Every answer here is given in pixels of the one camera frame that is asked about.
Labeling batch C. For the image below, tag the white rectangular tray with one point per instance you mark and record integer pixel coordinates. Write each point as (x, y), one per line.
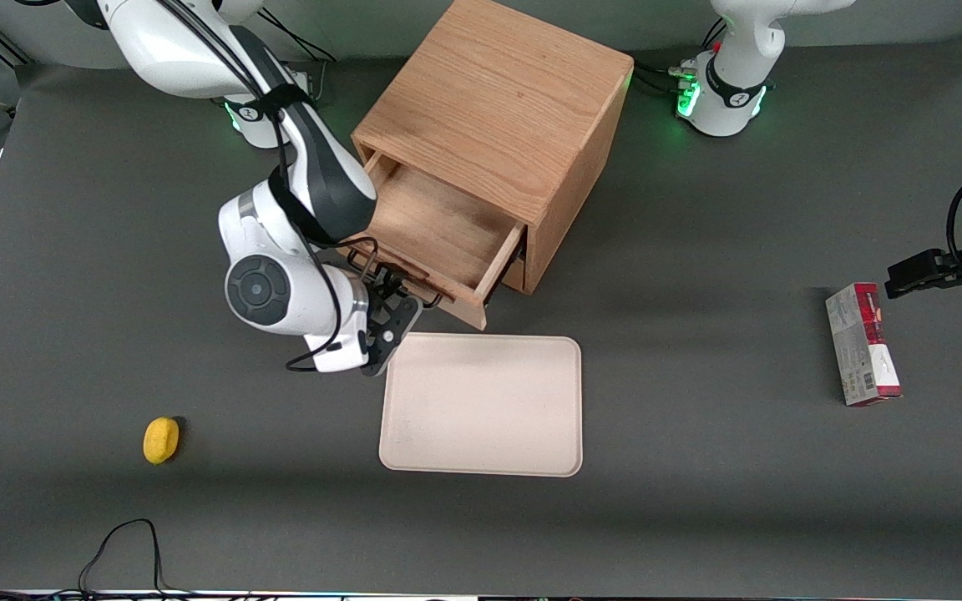
(481, 405)

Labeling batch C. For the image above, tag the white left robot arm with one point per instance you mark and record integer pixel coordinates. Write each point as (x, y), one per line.
(727, 100)

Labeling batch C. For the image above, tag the red plaid cardboard box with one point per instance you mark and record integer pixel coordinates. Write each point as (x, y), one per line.
(861, 342)

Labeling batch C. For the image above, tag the wooden drawer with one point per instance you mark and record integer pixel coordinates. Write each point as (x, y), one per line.
(439, 225)

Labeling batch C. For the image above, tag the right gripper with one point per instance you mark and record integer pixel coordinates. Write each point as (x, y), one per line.
(384, 285)

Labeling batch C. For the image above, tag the wooden drawer cabinet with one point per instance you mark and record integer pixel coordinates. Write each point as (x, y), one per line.
(498, 100)

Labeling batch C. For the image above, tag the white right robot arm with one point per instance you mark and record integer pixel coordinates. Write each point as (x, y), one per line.
(260, 288)

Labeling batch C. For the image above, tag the yellow sponge ball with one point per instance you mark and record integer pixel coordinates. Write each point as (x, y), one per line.
(161, 440)

